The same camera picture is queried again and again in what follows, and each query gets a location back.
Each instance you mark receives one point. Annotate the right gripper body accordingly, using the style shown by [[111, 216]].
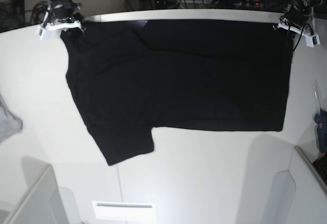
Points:
[[65, 16]]

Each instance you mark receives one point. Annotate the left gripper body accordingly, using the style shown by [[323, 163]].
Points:
[[296, 21]]

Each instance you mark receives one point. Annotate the black T-shirt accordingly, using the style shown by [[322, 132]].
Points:
[[128, 77]]

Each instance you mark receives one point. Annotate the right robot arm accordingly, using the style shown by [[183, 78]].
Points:
[[48, 16]]

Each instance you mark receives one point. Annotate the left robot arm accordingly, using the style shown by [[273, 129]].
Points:
[[305, 3]]

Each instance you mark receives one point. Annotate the black power strip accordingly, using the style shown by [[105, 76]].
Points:
[[234, 3]]

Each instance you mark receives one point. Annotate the blue glue gun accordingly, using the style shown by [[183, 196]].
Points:
[[320, 120]]

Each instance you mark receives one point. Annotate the grey cloth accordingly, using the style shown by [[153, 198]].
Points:
[[10, 124]]

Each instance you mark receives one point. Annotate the black keyboard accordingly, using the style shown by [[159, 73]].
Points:
[[321, 167]]

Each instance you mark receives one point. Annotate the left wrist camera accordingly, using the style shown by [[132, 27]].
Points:
[[312, 40]]

